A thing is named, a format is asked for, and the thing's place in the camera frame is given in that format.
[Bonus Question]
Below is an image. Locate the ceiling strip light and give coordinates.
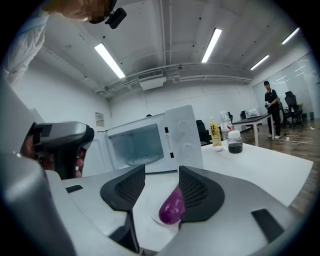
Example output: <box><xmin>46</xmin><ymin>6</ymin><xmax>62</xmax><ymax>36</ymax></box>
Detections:
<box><xmin>249</xmin><ymin>54</ymin><xmax>270</xmax><ymax>71</ymax></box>
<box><xmin>94</xmin><ymin>42</ymin><xmax>126</xmax><ymax>80</ymax></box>
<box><xmin>281</xmin><ymin>26</ymin><xmax>301</xmax><ymax>46</ymax></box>
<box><xmin>200</xmin><ymin>27</ymin><xmax>223</xmax><ymax>64</ymax></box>

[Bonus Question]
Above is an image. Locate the purple object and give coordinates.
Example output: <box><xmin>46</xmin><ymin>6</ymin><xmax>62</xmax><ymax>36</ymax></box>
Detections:
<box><xmin>158</xmin><ymin>186</ymin><xmax>186</xmax><ymax>225</ymax></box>

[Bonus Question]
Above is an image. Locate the black office chair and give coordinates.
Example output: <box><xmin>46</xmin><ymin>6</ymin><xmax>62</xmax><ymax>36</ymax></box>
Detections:
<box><xmin>284</xmin><ymin>90</ymin><xmax>305</xmax><ymax>130</ymax></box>
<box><xmin>195</xmin><ymin>119</ymin><xmax>213</xmax><ymax>146</ymax></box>
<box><xmin>277</xmin><ymin>98</ymin><xmax>292</xmax><ymax>128</ymax></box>

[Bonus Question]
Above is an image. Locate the yellow drink bottle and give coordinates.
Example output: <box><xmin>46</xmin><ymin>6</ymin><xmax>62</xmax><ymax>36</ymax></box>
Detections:
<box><xmin>208</xmin><ymin>115</ymin><xmax>222</xmax><ymax>148</ymax></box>

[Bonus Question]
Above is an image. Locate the dark liquid jar white lid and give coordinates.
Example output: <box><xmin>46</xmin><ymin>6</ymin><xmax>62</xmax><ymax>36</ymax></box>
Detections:
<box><xmin>227</xmin><ymin>130</ymin><xmax>244</xmax><ymax>155</ymax></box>

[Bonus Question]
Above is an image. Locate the dark-topped white-legged table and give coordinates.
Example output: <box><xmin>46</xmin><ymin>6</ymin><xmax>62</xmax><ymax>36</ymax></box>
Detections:
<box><xmin>231</xmin><ymin>113</ymin><xmax>274</xmax><ymax>147</ymax></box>

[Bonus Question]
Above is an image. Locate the white box appliance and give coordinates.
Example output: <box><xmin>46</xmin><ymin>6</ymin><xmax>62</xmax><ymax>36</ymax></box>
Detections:
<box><xmin>245</xmin><ymin>105</ymin><xmax>263</xmax><ymax>118</ymax></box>

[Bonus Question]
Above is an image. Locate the white microwave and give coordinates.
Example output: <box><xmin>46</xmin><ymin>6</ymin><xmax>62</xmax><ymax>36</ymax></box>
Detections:
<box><xmin>83</xmin><ymin>104</ymin><xmax>205</xmax><ymax>176</ymax></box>

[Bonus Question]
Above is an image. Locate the clear glass plate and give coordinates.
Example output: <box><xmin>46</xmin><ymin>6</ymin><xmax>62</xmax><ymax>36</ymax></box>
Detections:
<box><xmin>149</xmin><ymin>212</ymin><xmax>181</xmax><ymax>232</ymax></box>

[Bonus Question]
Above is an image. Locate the person's left hand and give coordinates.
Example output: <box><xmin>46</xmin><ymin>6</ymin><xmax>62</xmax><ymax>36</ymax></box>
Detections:
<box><xmin>21</xmin><ymin>139</ymin><xmax>86</xmax><ymax>180</ymax></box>

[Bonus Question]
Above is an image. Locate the white air conditioner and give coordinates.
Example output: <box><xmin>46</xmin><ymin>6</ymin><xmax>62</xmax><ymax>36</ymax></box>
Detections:
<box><xmin>136</xmin><ymin>69</ymin><xmax>167</xmax><ymax>91</ymax></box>

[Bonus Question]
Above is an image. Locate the black head-mounted camera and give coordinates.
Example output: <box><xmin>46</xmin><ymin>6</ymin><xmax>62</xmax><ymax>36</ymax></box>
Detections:
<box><xmin>104</xmin><ymin>7</ymin><xmax>128</xmax><ymax>30</ymax></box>

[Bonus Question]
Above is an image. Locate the person's head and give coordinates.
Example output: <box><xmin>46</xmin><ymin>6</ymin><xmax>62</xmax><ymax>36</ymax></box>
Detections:
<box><xmin>41</xmin><ymin>0</ymin><xmax>118</xmax><ymax>25</ymax></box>

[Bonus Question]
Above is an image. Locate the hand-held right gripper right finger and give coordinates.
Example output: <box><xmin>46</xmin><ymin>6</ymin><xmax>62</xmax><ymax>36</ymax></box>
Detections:
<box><xmin>159</xmin><ymin>164</ymin><xmax>295</xmax><ymax>256</ymax></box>

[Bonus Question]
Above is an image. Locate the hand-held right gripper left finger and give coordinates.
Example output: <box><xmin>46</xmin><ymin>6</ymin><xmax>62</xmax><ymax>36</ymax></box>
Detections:
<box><xmin>61</xmin><ymin>164</ymin><xmax>146</xmax><ymax>255</ymax></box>

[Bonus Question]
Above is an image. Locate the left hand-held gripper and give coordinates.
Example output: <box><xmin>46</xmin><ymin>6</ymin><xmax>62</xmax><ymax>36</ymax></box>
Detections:
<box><xmin>31</xmin><ymin>120</ymin><xmax>96</xmax><ymax>180</ymax></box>

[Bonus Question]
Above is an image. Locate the person's white clothing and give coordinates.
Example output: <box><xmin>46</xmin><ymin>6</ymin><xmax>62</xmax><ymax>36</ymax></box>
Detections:
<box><xmin>1</xmin><ymin>9</ymin><xmax>51</xmax><ymax>87</ymax></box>

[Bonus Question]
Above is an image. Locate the clear water bottle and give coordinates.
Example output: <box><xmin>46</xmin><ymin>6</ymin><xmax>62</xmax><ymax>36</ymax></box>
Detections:
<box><xmin>219</xmin><ymin>110</ymin><xmax>234</xmax><ymax>141</ymax></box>

